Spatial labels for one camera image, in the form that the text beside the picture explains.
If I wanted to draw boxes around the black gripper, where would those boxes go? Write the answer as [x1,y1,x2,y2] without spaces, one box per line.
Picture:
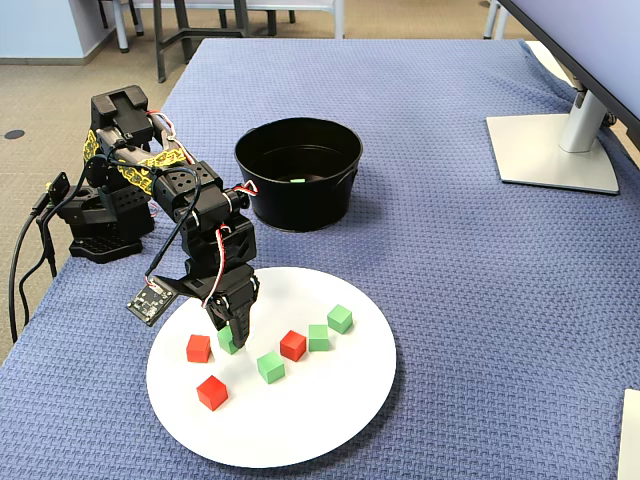
[182,259,261,351]

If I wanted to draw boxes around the red cube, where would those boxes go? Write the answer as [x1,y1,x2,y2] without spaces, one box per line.
[196,375,230,412]
[279,329,307,362]
[185,334,212,364]

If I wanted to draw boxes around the white round plate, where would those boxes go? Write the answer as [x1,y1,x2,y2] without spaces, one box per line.
[145,266,398,469]

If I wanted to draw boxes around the black metal bucket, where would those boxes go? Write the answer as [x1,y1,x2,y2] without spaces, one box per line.
[234,117,364,233]

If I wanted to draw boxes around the black controller board holder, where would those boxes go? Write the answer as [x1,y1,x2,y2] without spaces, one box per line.
[43,171,71,207]

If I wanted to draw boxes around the blue woven tablecloth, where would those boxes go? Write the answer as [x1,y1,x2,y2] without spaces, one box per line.
[0,38,640,480]

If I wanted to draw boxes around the dark chair legs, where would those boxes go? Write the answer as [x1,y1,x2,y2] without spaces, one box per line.
[218,0,297,39]

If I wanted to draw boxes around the light grey chair leg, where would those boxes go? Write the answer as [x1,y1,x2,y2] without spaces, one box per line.
[114,0,132,55]

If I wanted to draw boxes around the light grey table leg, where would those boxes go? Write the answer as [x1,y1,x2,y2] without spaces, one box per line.
[247,0,346,41]

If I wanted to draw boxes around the silver monitor stand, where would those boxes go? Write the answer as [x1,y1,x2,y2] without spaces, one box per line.
[485,74,621,196]

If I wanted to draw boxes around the white furniture legs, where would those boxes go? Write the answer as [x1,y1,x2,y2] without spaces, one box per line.
[482,0,511,42]

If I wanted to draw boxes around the white flat board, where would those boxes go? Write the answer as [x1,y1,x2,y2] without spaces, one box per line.
[615,387,640,480]

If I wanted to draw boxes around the computer monitor screen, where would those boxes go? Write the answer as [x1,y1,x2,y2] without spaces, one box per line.
[492,0,640,126]

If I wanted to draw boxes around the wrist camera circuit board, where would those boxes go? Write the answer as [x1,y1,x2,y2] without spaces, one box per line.
[126,284,175,327]

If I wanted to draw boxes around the thick black power cable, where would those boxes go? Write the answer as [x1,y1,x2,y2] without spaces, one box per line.
[37,215,59,277]

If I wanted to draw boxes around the black usb cable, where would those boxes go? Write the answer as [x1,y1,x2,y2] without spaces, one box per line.
[8,192,52,344]

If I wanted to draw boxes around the dark grey table frame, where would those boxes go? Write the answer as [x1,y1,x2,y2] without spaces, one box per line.
[152,0,251,85]

